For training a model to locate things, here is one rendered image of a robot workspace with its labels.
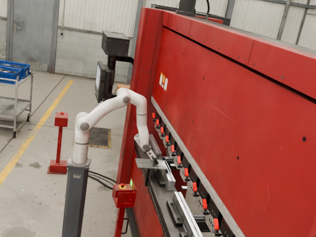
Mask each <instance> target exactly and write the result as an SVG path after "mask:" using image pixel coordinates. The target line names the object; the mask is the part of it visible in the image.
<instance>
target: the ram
mask: <svg viewBox="0 0 316 237"><path fill-rule="evenodd" d="M161 73H162V74H163V78H164V76H165V80H166V78H167V79H168V82H167V87H166V91H165V90H164V86H165V80H164V83H163V78H162V83H161V85H160V83H159V82H160V76H161ZM162 84H164V85H163V87H162ZM152 97H153V98H154V100H155V101H156V103H157V104H158V106H159V107H160V109H161V110H162V112H163V114H164V115H165V117H166V118H167V120H168V121H169V123H170V124H171V126H172V127H173V129H174V130H175V132H176V133H177V134H178V136H179V138H180V139H181V141H182V142H183V144H184V145H185V147H186V148H187V150H188V151H189V153H190V154H191V156H192V157H193V159H194V160H195V162H196V163H197V165H198V166H199V168H200V169H201V171H202V172H203V174H204V175H205V177H206V178H207V180H208V181H209V183H210V184H211V186H212V188H213V189H214V191H215V192H216V194H217V195H218V197H219V198H220V200H221V201H222V203H223V204H224V205H225V207H226V208H227V210H228V212H229V213H230V215H231V216H232V218H233V219H234V221H235V222H236V224H237V225H238V227H239V228H240V230H241V231H242V233H243V234H244V236H245V237H308V236H309V233H310V230H311V227H312V224H313V222H314V219H315V216H316V99H314V98H312V97H310V96H308V95H306V94H303V93H301V92H299V91H297V90H295V89H293V88H291V87H289V86H287V85H285V84H283V83H281V82H279V81H277V80H275V79H273V78H271V77H268V76H266V75H264V74H262V73H260V72H258V71H256V70H254V69H252V68H250V67H248V66H246V65H244V64H242V63H240V62H238V61H236V60H234V59H232V58H230V57H227V56H225V55H223V54H221V53H219V52H217V51H215V50H213V49H211V48H209V47H207V46H205V45H203V44H201V43H199V42H197V41H195V40H192V39H190V38H188V37H186V36H184V35H182V34H180V33H178V32H176V31H174V30H172V29H170V28H166V27H163V30H162V36H161V42H160V48H159V54H158V61H157V67H156V73H155V78H154V84H153V90H152ZM151 102H152V104H153V105H154V107H155V108H156V110H157V112H158V113H159V115H160V116H161V118H162V120H163V121H164V123H165V124H166V126H167V128H168V129H169V131H170V132H171V134H172V136H173V137H174V139H175V140H176V142H177V143H178V145H179V147H180V148H181V150H182V151H183V153H184V155H185V157H186V158H187V160H188V161H189V163H190V164H191V166H192V168H193V169H194V171H195V172H196V174H197V176H198V177H199V179H200V180H201V182H202V184H203V185H204V187H205V188H206V190H207V192H208V193H209V195H210V196H211V198H212V200H213V201H214V203H215V204H216V206H217V207H218V209H219V211H220V212H221V214H222V216H223V217H224V219H225V221H226V222H227V224H228V225H229V227H230V228H231V230H232V232H233V233H234V235H235V236H236V237H240V236H239V234H238V233H237V231H236V230H235V228H234V227H233V225H232V224H231V222H230V220H229V219H228V217H227V216H226V214H225V213H224V211H223V209H222V208H221V206H220V205H219V203H218V202H217V200H216V199H215V197H214V195H213V194H212V192H211V191H210V189H209V188H208V186H207V184H206V183H205V181H204V180H203V178H202V177H201V175H200V174H199V172H198V170H197V169H196V168H195V166H194V164H193V163H192V161H191V159H190V158H189V156H188V155H187V153H186V152H185V150H184V149H183V147H182V146H181V144H180V143H179V141H178V139H177V138H176V136H175V135H174V133H173V132H172V130H171V128H170V127H169V125H168V124H167V122H166V121H165V119H164V118H163V116H162V114H161V113H160V111H159V110H158V108H157V107H156V105H155V104H154V102H153V100H152V99H151Z"/></svg>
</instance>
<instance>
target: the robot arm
mask: <svg viewBox="0 0 316 237"><path fill-rule="evenodd" d="M129 103H131V104H133V105H135V106H136V120H137V128H138V132H139V133H138V134H137V135H135V137H134V139H135V141H136V142H137V143H138V145H139V146H140V148H141V149H142V151H143V152H146V153H147V155H148V156H149V157H150V158H151V160H153V161H154V163H155V165H157V164H159V162H158V161H157V159H156V156H155V154H154V153H153V151H152V150H151V146H150V144H149V131H148V128H147V100H146V98H145V97H144V96H142V95H140V94H138V93H135V92H134V91H132V90H130V89H127V88H119V89H118V90H117V97H114V98H111V99H108V100H106V101H104V102H103V103H101V104H99V105H98V106H97V107H96V108H94V109H93V110H92V111H91V112H90V113H89V114H87V113H86V112H80V113H79V114H78V115H77V116H76V120H75V138H74V147H73V156H71V157H70V158H69V159H68V163H69V164H70V165H72V166H75V167H86V166H89V165H90V164H91V160H90V159H89V158H87V153H88V145H89V130H90V129H91V128H92V127H94V126H95V124H96V123H97V122H98V121H99V120H100V119H101V118H102V117H104V116H105V115H106V114H108V113H110V112H111V111H113V110H115V109H118V108H122V107H124V106H126V105H128V104H129Z"/></svg>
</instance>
